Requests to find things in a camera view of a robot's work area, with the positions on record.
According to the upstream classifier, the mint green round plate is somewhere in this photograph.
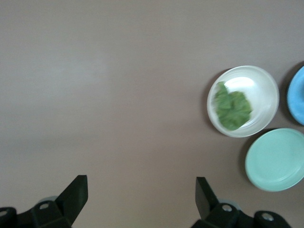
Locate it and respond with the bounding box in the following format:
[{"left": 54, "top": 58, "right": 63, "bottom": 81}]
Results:
[{"left": 245, "top": 128, "right": 304, "bottom": 192}]

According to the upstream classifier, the blue round plate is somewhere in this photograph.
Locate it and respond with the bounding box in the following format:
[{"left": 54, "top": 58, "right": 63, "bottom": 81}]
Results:
[{"left": 286, "top": 62, "right": 304, "bottom": 126}]

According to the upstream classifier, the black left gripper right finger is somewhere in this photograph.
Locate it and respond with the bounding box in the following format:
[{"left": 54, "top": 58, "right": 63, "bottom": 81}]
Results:
[{"left": 191, "top": 176, "right": 292, "bottom": 228}]

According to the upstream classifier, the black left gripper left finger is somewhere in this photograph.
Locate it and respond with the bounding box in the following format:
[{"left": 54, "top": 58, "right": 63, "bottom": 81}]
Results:
[{"left": 0, "top": 175, "right": 88, "bottom": 228}]

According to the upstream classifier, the green lettuce leaf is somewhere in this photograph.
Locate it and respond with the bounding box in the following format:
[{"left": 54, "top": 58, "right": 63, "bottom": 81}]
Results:
[{"left": 214, "top": 81, "right": 253, "bottom": 131}]

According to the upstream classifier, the beige round plate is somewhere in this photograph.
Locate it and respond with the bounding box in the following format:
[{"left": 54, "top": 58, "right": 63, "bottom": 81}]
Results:
[{"left": 206, "top": 65, "right": 280, "bottom": 138}]

